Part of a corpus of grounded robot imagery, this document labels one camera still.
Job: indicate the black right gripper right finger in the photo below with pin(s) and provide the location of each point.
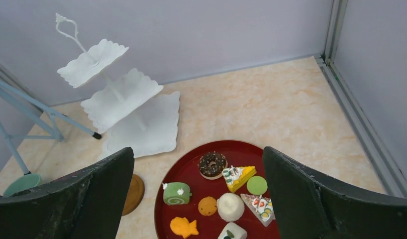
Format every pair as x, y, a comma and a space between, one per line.
309, 204

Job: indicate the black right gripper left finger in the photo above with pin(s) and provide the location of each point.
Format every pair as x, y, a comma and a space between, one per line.
86, 204

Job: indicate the yellow cake slice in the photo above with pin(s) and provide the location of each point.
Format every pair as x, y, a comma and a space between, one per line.
236, 177

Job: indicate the white roll cake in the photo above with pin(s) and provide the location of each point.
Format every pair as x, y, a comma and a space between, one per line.
233, 231

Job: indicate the green matcha roll cake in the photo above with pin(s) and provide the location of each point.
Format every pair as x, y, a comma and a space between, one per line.
176, 193

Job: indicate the chocolate sprinkle donut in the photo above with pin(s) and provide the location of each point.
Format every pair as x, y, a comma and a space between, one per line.
211, 165

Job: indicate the white strawberry cake slice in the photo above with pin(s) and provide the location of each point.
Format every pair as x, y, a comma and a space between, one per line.
261, 207

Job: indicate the dark wooden saucer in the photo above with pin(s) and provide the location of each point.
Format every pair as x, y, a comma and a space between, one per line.
134, 195

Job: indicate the green macaron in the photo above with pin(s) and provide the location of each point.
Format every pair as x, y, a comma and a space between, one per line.
257, 185

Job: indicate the mint green cup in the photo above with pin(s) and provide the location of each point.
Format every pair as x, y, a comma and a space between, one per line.
23, 183

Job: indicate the white round mousse cake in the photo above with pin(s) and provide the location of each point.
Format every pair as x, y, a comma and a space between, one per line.
230, 207

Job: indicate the light blue tripod stand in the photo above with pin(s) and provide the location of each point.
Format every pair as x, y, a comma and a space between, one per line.
6, 93

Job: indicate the red round tray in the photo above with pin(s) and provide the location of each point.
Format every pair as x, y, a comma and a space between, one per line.
237, 153

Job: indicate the orange fish-shaped cookie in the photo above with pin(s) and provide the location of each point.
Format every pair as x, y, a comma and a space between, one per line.
182, 227

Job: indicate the orange chip cookie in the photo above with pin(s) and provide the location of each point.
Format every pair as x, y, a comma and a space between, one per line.
207, 206

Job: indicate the white three-tier cake stand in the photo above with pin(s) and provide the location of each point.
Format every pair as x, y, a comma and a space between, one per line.
131, 110

